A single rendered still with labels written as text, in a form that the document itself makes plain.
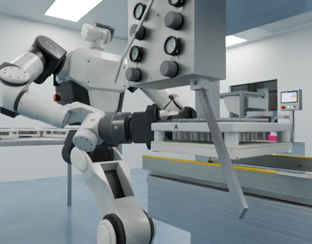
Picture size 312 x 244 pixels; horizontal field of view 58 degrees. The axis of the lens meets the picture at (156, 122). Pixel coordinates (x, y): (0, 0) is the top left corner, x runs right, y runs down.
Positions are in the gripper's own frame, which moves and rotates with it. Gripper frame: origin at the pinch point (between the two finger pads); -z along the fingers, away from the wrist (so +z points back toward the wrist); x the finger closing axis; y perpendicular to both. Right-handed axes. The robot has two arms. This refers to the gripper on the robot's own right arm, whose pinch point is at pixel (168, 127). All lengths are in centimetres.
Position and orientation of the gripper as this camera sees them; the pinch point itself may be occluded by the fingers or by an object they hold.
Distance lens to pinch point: 75.2
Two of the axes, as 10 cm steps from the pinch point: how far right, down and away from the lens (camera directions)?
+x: 0.2, 10.0, -0.4
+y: -3.0, -0.3, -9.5
